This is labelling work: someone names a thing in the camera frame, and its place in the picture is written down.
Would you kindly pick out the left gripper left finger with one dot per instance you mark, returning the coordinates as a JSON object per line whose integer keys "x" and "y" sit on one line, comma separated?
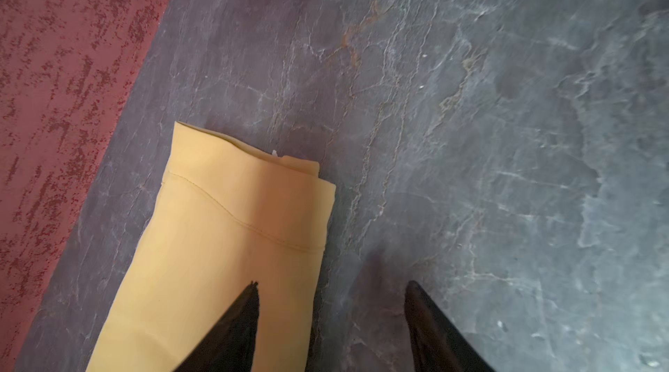
{"x": 230, "y": 344}

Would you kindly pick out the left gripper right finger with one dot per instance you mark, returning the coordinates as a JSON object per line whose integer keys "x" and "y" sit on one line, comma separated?
{"x": 436, "y": 344}

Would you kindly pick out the yellow skirt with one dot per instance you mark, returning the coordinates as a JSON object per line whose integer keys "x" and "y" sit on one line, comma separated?
{"x": 227, "y": 215}

